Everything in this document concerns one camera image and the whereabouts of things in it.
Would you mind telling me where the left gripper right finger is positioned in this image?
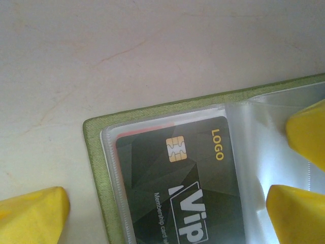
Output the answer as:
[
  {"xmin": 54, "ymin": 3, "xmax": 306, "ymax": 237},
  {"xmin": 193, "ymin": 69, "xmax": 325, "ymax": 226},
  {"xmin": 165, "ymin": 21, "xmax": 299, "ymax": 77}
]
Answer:
[{"xmin": 265, "ymin": 184, "xmax": 325, "ymax": 244}]

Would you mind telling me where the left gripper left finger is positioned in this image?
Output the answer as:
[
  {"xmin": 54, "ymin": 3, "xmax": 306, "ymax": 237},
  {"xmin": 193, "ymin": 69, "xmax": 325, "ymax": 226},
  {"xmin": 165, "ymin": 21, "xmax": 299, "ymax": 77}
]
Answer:
[{"xmin": 0, "ymin": 186, "xmax": 71, "ymax": 244}]

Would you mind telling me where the green card holder wallet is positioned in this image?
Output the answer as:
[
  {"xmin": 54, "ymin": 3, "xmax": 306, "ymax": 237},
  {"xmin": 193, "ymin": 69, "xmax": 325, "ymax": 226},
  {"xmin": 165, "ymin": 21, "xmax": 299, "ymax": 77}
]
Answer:
[{"xmin": 82, "ymin": 73, "xmax": 325, "ymax": 244}]

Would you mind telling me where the black VIP membership card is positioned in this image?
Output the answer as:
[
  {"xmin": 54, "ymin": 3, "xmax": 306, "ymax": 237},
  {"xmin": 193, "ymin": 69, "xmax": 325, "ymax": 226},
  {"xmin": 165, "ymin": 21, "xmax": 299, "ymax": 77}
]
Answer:
[{"xmin": 115, "ymin": 116, "xmax": 244, "ymax": 244}]

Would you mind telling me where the white card with red circles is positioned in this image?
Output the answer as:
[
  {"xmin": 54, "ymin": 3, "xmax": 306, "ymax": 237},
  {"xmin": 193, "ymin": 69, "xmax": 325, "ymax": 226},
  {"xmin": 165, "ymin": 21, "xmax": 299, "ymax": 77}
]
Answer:
[{"xmin": 115, "ymin": 121, "xmax": 176, "ymax": 139}]

